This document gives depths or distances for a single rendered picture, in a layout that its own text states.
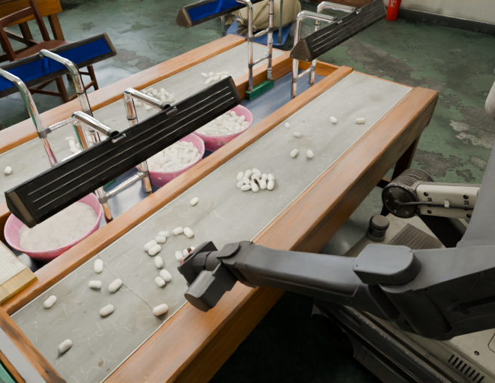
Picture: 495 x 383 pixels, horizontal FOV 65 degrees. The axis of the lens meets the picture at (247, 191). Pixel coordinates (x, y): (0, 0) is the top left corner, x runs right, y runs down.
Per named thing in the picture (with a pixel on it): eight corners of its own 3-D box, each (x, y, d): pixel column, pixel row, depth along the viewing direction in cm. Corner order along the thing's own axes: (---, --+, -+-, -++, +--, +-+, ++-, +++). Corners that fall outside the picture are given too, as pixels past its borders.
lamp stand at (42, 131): (116, 181, 140) (81, 60, 111) (67, 210, 129) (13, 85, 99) (86, 161, 149) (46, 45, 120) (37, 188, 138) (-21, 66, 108)
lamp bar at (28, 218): (242, 103, 108) (242, 79, 104) (30, 231, 72) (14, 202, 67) (221, 95, 112) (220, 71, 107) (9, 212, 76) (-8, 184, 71)
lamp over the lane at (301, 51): (386, 17, 165) (390, -2, 161) (309, 63, 129) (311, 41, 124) (369, 13, 169) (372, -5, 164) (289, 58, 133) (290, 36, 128)
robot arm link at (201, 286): (269, 271, 75) (242, 241, 73) (238, 321, 69) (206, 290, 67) (234, 273, 85) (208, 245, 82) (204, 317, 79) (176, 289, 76)
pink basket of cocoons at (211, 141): (265, 134, 163) (265, 115, 157) (223, 165, 147) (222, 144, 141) (218, 115, 176) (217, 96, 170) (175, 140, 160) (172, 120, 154)
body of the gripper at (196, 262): (175, 267, 84) (191, 267, 79) (207, 240, 90) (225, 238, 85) (190, 291, 86) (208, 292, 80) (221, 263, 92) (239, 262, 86)
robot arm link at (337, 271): (471, 308, 42) (423, 239, 39) (450, 352, 40) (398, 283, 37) (261, 268, 80) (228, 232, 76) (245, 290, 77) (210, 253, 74)
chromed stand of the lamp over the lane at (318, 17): (344, 110, 178) (363, 7, 149) (322, 128, 167) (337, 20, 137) (309, 98, 187) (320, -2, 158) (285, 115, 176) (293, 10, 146)
